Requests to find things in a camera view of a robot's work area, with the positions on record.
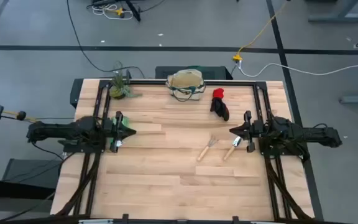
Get black stand leg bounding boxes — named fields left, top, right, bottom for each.
left=124, top=0, right=142, bottom=22

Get hand trowel with wooden handle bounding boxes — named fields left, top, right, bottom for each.
left=223, top=136, right=243, bottom=162

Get white cable coil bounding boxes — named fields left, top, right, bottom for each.
left=91, top=3, right=134, bottom=21

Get hand rake with wooden handle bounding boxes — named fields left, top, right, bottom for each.
left=196, top=134, right=219, bottom=162

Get beige canvas gardening bag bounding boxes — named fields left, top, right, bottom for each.
left=165, top=68, right=206, bottom=102

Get yellow cable with black plug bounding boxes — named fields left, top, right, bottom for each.
left=1, top=110, right=40, bottom=123

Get black box behind table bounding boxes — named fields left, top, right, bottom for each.
left=155, top=65, right=233, bottom=80

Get potted succulent plant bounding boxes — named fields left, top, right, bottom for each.
left=109, top=70, right=143, bottom=100

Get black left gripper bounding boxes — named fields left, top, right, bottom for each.
left=104, top=111, right=137, bottom=153

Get green spray bottle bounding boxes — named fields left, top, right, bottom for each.
left=110, top=115, right=131, bottom=147

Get yellow extension cable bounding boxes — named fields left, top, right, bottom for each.
left=232, top=0, right=289, bottom=62

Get black floor cable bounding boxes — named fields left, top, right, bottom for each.
left=65, top=0, right=146, bottom=79

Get black metal table frame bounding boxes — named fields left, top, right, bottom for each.
left=54, top=79, right=315, bottom=223

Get red and black gardening gloves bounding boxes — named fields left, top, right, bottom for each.
left=209, top=88, right=230, bottom=122

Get white floor cable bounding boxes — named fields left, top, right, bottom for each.
left=237, top=58, right=358, bottom=78

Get black beam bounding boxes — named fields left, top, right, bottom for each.
left=0, top=177, right=56, bottom=200

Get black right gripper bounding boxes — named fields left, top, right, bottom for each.
left=229, top=111, right=265, bottom=153

